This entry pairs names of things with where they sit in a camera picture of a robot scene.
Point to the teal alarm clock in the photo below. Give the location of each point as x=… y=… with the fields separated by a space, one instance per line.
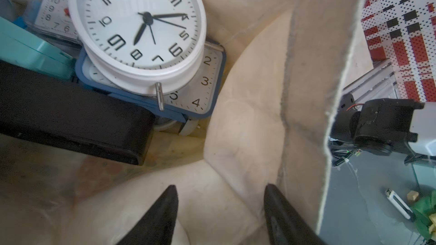
x=21 y=48

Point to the small clear travel clock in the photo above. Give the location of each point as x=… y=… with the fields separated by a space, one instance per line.
x=51 y=19

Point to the blue square alarm clock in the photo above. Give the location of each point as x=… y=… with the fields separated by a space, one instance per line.
x=184 y=107

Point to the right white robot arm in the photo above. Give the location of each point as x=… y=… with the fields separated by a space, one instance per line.
x=382 y=127

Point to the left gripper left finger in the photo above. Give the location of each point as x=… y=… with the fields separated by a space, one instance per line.
x=156 y=227

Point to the white round alarm clock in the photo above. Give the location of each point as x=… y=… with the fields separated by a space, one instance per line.
x=145 y=47

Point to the cream canvas tote bag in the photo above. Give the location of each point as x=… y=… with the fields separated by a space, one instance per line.
x=287 y=64

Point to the black rectangular alarm clock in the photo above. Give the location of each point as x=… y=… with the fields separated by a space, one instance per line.
x=48 y=111

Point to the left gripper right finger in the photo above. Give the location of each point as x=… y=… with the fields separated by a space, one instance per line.
x=285 y=225

